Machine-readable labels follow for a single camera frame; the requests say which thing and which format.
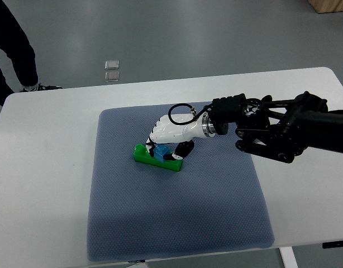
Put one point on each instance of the upper metal floor plate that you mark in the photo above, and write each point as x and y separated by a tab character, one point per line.
112	64

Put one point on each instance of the green four-stud toy block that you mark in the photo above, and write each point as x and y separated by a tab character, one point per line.
141	155

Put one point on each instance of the blue-grey textured mat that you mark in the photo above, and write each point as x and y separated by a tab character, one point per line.
140	212

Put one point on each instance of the white table leg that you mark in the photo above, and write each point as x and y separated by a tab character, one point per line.
288	257

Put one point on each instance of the blue toy block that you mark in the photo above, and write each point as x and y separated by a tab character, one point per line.
160	151

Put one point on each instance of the black table control panel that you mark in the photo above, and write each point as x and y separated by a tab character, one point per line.
334	244

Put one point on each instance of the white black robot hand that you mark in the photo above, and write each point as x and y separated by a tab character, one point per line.
180	129

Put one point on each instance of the person in dark trousers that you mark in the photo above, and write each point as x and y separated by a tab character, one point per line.
15	44

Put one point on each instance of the wooden furniture corner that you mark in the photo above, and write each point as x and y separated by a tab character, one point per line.
327	6

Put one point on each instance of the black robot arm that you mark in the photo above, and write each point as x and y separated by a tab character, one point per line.
279	130

